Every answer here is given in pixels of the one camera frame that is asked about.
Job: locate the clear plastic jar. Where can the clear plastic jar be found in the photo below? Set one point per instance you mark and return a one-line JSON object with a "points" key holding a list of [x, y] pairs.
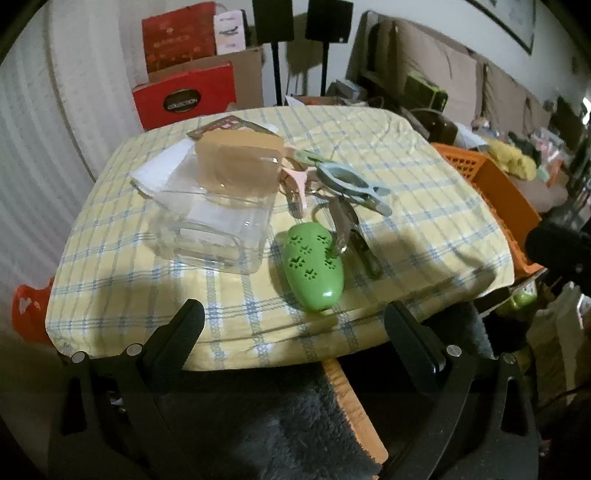
{"points": [[207, 240]]}

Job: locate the framed wall picture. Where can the framed wall picture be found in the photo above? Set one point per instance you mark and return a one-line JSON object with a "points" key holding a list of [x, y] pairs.
{"points": [[512, 27]]}

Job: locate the yellow cloth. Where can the yellow cloth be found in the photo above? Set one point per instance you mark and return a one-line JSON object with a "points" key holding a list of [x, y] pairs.
{"points": [[512, 161]]}

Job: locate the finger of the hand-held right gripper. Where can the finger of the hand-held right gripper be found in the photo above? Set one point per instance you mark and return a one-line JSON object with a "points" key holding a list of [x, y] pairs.
{"points": [[551, 247]]}

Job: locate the red cloth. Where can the red cloth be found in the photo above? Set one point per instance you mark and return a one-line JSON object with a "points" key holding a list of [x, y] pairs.
{"points": [[27, 314]]}

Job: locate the orange plastic basket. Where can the orange plastic basket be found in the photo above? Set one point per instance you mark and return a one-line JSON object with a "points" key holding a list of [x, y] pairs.
{"points": [[498, 184]]}

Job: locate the pink clothes clip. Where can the pink clothes clip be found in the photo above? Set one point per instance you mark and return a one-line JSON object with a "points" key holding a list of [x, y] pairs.
{"points": [[298, 177]]}

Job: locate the green black power station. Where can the green black power station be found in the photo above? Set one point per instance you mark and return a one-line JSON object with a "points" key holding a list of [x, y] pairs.
{"points": [[425, 90]]}

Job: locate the white foam sheet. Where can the white foam sheet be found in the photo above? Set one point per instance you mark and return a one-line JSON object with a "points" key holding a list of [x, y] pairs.
{"points": [[157, 173]]}

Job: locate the small white box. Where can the small white box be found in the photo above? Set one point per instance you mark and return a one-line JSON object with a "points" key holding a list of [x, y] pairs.
{"points": [[228, 32]]}

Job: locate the brown sofa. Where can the brown sofa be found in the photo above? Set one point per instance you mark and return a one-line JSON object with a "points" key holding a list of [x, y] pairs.
{"points": [[461, 78]]}

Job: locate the yellow plaid tablecloth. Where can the yellow plaid tablecloth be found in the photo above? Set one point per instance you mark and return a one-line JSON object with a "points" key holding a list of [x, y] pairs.
{"points": [[415, 221]]}

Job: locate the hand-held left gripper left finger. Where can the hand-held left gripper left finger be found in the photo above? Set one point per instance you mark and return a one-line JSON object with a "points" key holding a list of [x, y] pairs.
{"points": [[182, 332]]}

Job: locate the white curtain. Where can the white curtain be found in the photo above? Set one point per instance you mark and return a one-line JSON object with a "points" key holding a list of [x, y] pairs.
{"points": [[46, 138]]}

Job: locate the gold snack packet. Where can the gold snack packet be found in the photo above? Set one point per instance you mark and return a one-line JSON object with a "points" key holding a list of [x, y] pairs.
{"points": [[217, 127]]}

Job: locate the dark red gift box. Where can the dark red gift box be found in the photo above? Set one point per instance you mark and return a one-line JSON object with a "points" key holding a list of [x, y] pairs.
{"points": [[175, 37]]}

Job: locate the light green clothes clip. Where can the light green clothes clip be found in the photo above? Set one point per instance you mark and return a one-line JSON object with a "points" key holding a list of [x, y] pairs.
{"points": [[307, 158]]}

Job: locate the green perforated oval case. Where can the green perforated oval case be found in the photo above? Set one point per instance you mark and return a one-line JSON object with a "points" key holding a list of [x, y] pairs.
{"points": [[314, 277]]}

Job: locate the black speaker on stand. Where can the black speaker on stand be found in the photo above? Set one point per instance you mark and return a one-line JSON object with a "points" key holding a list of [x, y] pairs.
{"points": [[272, 21], [328, 21]]}

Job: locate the light blue clothes clip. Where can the light blue clothes clip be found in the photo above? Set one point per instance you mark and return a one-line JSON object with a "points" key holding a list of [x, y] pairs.
{"points": [[364, 189]]}

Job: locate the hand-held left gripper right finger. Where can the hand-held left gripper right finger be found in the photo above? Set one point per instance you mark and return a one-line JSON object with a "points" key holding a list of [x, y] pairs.
{"points": [[406, 332]]}

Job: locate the brown cardboard box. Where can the brown cardboard box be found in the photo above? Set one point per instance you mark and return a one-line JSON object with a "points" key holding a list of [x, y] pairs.
{"points": [[249, 78]]}

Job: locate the grey clothes clip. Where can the grey clothes clip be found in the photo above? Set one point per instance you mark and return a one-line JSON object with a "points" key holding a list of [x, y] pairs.
{"points": [[364, 251]]}

